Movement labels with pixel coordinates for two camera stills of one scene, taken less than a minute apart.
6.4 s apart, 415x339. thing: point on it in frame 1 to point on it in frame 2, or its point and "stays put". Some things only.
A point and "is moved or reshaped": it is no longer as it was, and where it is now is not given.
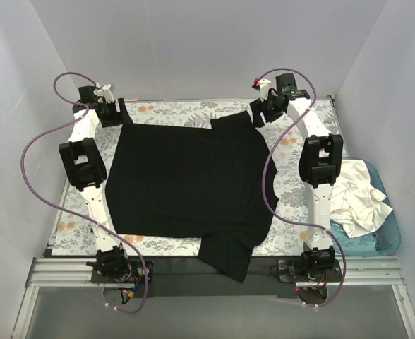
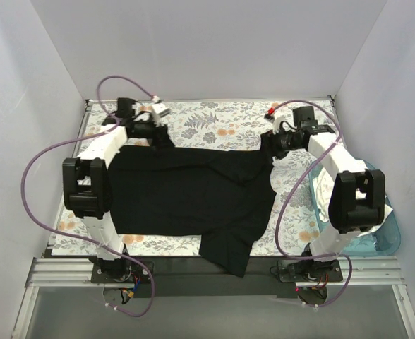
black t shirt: x=202 y=182 is moved or reshaped
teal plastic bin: x=385 y=239 stays put
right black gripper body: x=260 y=111 to x=273 y=142
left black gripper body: x=113 y=113 to x=161 y=132
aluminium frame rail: x=76 y=272 stays put
